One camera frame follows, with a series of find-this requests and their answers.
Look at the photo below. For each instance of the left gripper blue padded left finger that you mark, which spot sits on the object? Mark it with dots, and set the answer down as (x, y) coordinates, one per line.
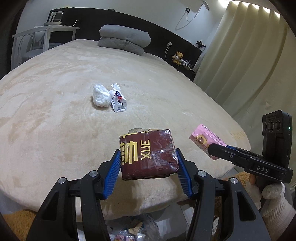
(56, 218)

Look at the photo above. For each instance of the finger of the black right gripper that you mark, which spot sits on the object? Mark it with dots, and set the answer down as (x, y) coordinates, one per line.
(242, 153)
(254, 166)

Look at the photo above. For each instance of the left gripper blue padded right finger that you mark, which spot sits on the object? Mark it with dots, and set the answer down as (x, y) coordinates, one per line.
(239, 218)

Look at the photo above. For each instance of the pink paw print wrapper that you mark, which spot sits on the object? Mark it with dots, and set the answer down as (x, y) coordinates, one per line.
(203, 137)

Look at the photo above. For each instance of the brown gold snack packet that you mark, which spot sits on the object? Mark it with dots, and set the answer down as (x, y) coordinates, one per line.
(147, 154)

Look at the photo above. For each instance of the crushed brown paper cup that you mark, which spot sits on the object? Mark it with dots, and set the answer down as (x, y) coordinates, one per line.
(137, 130)

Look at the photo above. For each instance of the trash bin with clear bag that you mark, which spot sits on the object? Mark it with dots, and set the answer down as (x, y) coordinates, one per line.
(171, 223)

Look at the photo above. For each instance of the white gloved right hand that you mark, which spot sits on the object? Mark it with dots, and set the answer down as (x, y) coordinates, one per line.
(279, 214)

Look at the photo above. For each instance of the orange fuzzy rug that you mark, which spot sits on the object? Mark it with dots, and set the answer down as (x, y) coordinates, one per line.
(21, 221)

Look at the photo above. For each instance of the cream curtain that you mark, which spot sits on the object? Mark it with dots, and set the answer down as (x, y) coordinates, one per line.
(249, 68)

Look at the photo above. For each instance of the small items on nightstand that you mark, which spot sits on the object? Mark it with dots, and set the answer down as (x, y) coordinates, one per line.
(187, 65)

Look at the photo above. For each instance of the beige bed blanket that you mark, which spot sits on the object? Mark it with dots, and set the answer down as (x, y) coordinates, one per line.
(50, 127)

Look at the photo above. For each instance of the black figurine on headboard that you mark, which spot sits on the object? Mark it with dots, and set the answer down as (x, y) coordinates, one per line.
(200, 45)

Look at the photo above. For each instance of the brown teddy bear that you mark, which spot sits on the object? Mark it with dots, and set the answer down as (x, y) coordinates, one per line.
(178, 58)

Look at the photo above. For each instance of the white crumpled tissue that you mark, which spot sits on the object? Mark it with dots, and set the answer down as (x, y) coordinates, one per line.
(101, 96)

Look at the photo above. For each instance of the white blue snack wrapper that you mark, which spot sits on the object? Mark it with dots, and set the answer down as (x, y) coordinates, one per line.
(118, 101)

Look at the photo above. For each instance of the folded grey quilt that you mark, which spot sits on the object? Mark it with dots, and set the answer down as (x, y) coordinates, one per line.
(124, 38)

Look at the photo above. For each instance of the white chair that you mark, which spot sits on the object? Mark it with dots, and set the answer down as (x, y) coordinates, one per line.
(31, 45)

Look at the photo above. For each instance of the white side table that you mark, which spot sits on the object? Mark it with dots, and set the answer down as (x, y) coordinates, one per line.
(48, 30)

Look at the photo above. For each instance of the white appliance on table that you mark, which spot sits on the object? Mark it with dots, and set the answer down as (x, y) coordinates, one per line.
(55, 18)

